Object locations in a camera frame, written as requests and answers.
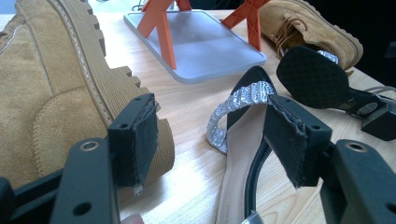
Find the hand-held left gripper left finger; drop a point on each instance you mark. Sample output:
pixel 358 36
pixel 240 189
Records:
pixel 134 140

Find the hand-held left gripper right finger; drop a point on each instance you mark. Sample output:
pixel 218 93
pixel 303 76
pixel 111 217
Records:
pixel 299 140

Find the tan suede boot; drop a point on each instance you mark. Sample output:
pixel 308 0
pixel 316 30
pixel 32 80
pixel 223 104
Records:
pixel 46 93
pixel 311 18

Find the grey metal box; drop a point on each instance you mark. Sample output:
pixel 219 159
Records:
pixel 202 46

